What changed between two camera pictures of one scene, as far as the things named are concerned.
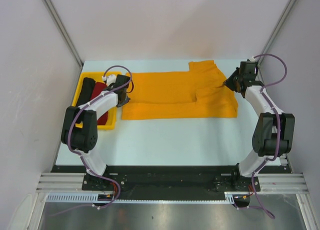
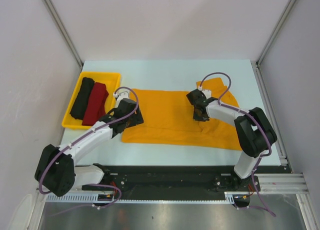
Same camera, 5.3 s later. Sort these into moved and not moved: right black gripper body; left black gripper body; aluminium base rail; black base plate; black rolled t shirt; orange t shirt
Moved: right black gripper body; orange t shirt; left black gripper body
Not moved: aluminium base rail; black rolled t shirt; black base plate
